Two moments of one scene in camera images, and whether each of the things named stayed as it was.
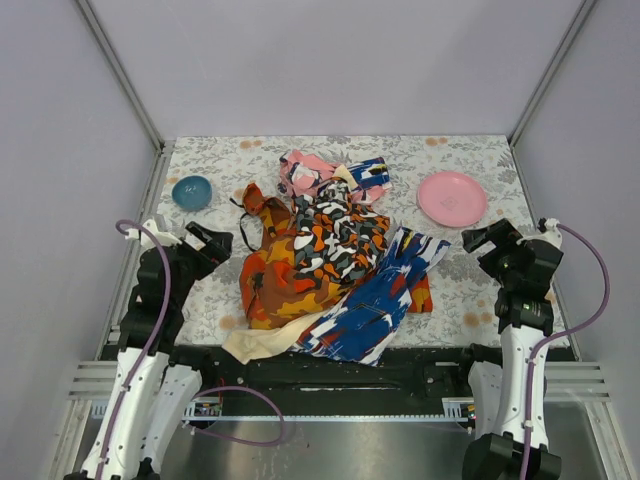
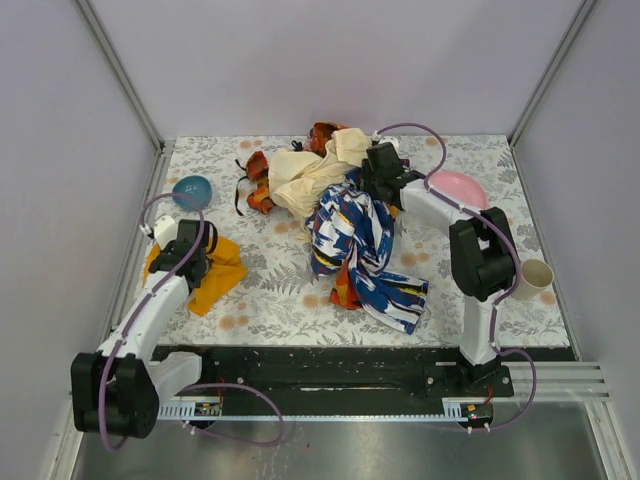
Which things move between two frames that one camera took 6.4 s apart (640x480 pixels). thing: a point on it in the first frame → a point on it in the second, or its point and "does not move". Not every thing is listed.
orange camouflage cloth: x=272 y=289 → x=260 y=199
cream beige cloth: x=252 y=343 → x=301 y=180
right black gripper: x=493 y=245 → x=373 y=179
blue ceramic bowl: x=192 y=193 does not move
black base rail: x=309 y=376 does not move
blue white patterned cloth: x=360 y=326 → x=354 y=228
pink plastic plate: x=452 y=199 does not move
